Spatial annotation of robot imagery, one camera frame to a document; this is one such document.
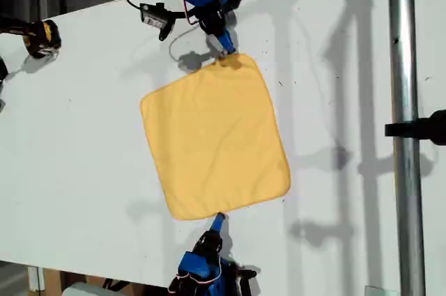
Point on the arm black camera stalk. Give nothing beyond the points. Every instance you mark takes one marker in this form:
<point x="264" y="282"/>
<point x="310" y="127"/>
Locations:
<point x="167" y="28"/>

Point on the steel post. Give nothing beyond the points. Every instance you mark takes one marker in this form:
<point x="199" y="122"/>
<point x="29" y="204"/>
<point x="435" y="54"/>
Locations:
<point x="406" y="170"/>

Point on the yellow microfibre towel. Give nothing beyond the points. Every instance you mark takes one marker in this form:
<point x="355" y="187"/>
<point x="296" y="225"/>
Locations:
<point x="216" y="136"/>

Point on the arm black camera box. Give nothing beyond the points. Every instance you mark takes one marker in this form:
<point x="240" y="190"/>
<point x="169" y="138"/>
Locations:
<point x="247" y="280"/>
<point x="153" y="16"/>

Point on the yellow black table clamp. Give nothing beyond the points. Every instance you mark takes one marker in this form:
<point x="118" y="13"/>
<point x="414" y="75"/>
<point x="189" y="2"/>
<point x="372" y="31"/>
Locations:
<point x="42" y="33"/>

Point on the black post clamp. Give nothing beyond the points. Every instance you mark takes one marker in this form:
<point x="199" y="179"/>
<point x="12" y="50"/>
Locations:
<point x="418" y="129"/>

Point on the white plastic container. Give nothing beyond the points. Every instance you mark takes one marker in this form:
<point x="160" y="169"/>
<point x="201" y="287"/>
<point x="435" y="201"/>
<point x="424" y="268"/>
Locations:
<point x="83" y="289"/>

